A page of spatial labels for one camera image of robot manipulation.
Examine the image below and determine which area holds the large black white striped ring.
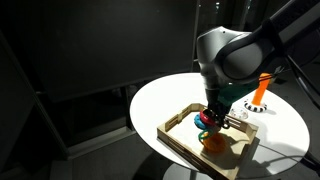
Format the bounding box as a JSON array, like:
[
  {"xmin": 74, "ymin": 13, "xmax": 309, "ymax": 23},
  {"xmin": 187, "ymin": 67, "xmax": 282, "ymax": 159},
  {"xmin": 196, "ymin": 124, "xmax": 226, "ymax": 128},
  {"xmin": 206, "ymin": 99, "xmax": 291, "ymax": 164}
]
[{"xmin": 243, "ymin": 98, "xmax": 268, "ymax": 113}]

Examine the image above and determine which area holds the green toy ring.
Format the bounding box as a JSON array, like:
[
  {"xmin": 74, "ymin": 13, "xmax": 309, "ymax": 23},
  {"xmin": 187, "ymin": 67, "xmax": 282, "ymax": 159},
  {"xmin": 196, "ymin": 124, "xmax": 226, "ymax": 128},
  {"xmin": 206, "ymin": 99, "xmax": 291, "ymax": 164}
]
[{"xmin": 197, "ymin": 129, "xmax": 214, "ymax": 142}]

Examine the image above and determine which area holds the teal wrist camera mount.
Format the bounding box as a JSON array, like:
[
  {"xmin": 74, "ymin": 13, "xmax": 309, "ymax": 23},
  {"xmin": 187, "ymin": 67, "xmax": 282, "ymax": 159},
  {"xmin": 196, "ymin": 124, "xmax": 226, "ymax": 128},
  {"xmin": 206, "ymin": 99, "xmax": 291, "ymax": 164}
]
[{"xmin": 218, "ymin": 81, "xmax": 259, "ymax": 106}]

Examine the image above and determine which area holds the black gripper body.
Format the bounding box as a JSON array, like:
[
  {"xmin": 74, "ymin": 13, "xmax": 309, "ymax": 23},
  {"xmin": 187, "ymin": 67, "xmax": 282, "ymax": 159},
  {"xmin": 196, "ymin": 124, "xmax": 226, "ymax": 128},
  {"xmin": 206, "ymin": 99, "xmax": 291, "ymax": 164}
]
[{"xmin": 208, "ymin": 102, "xmax": 231, "ymax": 129}]

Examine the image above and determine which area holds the blue toy ring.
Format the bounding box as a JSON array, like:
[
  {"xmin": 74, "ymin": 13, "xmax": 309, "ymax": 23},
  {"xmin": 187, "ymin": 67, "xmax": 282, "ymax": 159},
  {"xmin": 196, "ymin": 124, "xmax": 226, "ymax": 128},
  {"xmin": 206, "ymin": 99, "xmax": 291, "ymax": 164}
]
[{"xmin": 193, "ymin": 114, "xmax": 210, "ymax": 131}]

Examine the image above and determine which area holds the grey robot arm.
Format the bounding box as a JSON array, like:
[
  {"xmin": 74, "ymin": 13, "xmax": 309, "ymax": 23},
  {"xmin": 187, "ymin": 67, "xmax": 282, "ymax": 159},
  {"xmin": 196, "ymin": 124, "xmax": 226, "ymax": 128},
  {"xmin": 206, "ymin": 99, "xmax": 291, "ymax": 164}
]
[{"xmin": 197, "ymin": 0, "xmax": 320, "ymax": 129}]

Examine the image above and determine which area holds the small striped clear ring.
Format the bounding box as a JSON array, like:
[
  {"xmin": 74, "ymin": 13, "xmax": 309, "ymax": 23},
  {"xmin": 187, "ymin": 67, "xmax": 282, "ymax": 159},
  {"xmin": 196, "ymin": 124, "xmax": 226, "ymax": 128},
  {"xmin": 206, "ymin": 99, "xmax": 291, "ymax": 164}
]
[{"xmin": 229, "ymin": 106, "xmax": 250, "ymax": 121}]

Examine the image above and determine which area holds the wooden slatted tray box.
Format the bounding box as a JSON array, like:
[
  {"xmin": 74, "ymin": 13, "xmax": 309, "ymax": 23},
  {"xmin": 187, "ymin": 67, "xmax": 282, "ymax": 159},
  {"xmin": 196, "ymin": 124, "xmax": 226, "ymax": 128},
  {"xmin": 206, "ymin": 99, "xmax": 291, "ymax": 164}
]
[{"xmin": 157, "ymin": 103, "xmax": 258, "ymax": 180}]

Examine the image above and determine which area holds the black cable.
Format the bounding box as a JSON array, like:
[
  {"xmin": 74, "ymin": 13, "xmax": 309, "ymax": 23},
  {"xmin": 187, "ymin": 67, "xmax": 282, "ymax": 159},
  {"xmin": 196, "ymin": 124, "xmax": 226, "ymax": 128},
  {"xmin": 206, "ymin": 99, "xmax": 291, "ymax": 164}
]
[{"xmin": 256, "ymin": 54, "xmax": 320, "ymax": 111}]

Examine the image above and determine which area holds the orange stacking post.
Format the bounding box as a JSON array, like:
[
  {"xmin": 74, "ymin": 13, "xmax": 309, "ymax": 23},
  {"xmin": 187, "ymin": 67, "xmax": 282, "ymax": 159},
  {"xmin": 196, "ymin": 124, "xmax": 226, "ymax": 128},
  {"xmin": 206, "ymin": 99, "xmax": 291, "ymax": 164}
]
[{"xmin": 251, "ymin": 73, "xmax": 271, "ymax": 106}]

